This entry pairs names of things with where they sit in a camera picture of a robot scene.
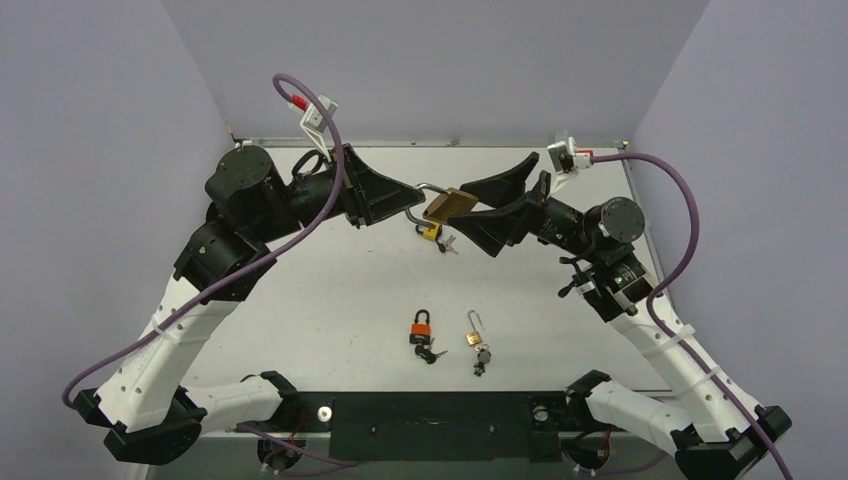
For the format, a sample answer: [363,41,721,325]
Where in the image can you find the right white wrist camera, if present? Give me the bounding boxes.
[546,130,594,194]

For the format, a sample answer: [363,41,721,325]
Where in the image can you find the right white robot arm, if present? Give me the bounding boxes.
[448,151,792,479]

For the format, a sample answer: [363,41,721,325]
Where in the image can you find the yellow padlock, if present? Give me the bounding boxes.
[415,223,458,255]

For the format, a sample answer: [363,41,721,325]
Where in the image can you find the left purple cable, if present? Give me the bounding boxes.
[61,72,347,409]

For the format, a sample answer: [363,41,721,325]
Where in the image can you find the small brass padlock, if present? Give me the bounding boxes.
[466,310,484,349]

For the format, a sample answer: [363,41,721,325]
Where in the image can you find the black keys of orange padlock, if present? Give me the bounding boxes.
[414,343,448,365]

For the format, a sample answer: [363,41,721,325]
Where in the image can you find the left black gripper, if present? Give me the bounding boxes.
[251,142,425,245]

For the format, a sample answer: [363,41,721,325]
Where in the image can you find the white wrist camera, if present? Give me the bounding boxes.
[292,95,331,155]
[546,130,594,194]

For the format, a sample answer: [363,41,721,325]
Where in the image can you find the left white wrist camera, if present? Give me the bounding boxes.
[292,95,331,155]

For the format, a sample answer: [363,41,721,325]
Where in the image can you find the orange black padlock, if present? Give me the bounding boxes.
[408,309,432,346]

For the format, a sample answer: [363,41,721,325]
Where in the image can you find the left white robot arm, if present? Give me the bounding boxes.
[72,146,424,466]

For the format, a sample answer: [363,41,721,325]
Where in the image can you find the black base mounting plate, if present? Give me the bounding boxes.
[248,390,606,463]

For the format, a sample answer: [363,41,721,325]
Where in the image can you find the large brass padlock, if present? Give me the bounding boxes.
[404,183,479,228]

